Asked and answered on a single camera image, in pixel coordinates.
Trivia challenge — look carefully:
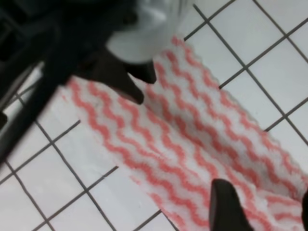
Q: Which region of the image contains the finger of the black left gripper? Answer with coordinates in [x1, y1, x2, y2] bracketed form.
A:
[93, 49, 144, 104]
[125, 61, 157, 84]

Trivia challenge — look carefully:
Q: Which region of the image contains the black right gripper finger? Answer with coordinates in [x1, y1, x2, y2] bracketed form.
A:
[209, 179, 253, 231]

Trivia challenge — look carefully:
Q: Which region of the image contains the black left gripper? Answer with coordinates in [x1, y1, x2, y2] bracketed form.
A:
[0, 0, 136, 162]

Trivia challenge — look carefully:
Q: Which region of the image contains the pink wavy striped towel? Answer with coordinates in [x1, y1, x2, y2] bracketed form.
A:
[61, 37, 308, 231]

